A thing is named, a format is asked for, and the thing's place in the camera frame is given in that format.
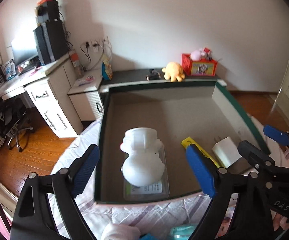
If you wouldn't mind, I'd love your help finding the striped white tablecloth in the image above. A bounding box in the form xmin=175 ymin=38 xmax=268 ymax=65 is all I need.
xmin=48 ymin=116 xmax=289 ymax=239

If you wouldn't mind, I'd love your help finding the white charger plug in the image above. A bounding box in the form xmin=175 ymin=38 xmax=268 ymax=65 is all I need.
xmin=212 ymin=137 xmax=241 ymax=168

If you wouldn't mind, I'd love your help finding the clear plastic card case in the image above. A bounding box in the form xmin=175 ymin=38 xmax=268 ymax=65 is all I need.
xmin=123 ymin=146 xmax=170 ymax=202

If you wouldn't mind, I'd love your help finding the yellow utility knife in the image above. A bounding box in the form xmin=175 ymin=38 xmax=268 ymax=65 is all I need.
xmin=181 ymin=137 xmax=220 ymax=168

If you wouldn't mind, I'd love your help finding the red toy box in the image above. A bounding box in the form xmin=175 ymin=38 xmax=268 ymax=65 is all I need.
xmin=181 ymin=54 xmax=218 ymax=76

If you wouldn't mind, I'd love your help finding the black office chair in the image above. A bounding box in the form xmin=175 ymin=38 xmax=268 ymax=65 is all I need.
xmin=0 ymin=98 xmax=34 ymax=152

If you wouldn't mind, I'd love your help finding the pink plush toy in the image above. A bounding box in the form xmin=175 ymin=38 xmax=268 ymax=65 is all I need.
xmin=190 ymin=48 xmax=206 ymax=61

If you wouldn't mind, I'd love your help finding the pink green storage box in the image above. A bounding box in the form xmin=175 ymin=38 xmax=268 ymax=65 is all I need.
xmin=95 ymin=81 xmax=270 ymax=205

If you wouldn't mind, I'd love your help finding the yellow octopus plush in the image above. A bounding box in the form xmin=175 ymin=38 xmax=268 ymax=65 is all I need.
xmin=162 ymin=62 xmax=185 ymax=82

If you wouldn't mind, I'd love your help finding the white computer desk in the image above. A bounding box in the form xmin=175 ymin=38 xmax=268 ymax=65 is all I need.
xmin=0 ymin=54 xmax=83 ymax=138

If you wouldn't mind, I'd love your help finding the white small side cabinet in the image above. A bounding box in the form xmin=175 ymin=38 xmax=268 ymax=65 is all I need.
xmin=68 ymin=69 xmax=104 ymax=121

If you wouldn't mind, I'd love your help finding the black low cabinet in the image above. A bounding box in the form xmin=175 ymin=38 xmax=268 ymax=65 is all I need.
xmin=100 ymin=68 xmax=220 ymax=86

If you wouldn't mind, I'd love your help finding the colourful snack bag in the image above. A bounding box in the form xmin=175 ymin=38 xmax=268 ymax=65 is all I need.
xmin=101 ymin=54 xmax=113 ymax=81

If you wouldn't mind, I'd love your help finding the computer monitor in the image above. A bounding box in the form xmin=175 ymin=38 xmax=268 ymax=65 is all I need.
xmin=11 ymin=33 xmax=39 ymax=67

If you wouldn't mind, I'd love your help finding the black computer tower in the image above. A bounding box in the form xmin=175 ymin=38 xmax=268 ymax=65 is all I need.
xmin=33 ymin=21 xmax=68 ymax=65

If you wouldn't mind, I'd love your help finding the black box on tower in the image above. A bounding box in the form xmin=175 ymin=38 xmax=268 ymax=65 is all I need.
xmin=36 ymin=1 xmax=60 ymax=24

